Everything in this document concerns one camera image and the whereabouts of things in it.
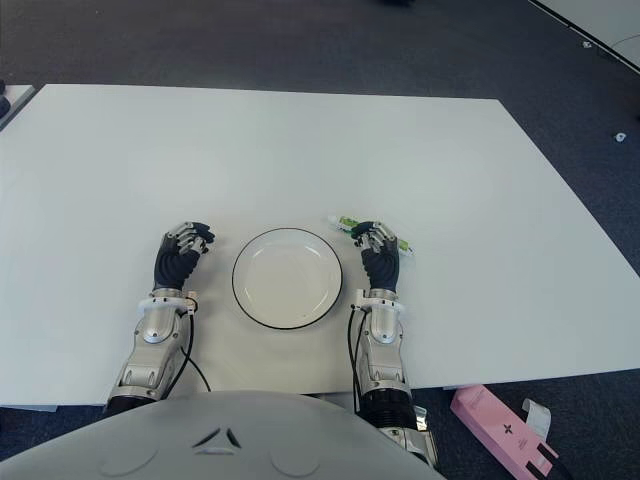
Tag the right robot hand black silver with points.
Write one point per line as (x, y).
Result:
(382, 267)

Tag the left robot hand black silver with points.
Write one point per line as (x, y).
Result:
(172, 265)

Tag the green toothpaste tube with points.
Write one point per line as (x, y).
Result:
(345, 221)

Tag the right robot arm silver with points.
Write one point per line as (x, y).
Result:
(385, 350)

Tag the white plate black rim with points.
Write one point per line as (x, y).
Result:
(287, 280)

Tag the grey robot torso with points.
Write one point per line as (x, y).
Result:
(200, 440)

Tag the pink cardboard box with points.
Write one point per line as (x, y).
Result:
(495, 420)

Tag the white paper strip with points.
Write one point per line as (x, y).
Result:
(537, 415)

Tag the white side table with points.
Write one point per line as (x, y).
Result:
(17, 97)

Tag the white background table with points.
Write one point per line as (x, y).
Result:
(600, 20)

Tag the metal bracket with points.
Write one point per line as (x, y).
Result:
(421, 417)

